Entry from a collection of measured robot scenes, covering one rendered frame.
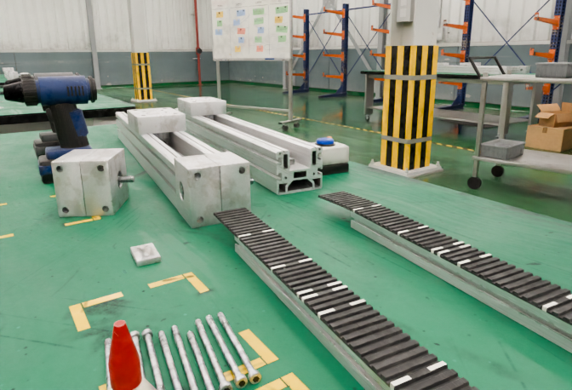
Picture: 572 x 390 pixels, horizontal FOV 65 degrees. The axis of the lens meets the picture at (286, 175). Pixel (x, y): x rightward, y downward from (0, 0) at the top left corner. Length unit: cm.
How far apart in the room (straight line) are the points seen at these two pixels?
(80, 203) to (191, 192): 21
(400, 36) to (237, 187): 361
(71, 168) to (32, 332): 35
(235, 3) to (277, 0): 76
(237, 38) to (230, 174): 629
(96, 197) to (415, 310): 54
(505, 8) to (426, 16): 532
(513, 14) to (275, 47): 454
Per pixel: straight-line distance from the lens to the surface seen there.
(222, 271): 57
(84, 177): 80
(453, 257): 56
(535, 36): 903
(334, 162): 100
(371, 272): 57
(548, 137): 568
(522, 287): 52
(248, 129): 114
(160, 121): 108
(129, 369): 28
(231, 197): 72
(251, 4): 679
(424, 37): 406
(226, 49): 710
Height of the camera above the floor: 104
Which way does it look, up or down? 15 degrees down
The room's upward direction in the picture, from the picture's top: straight up
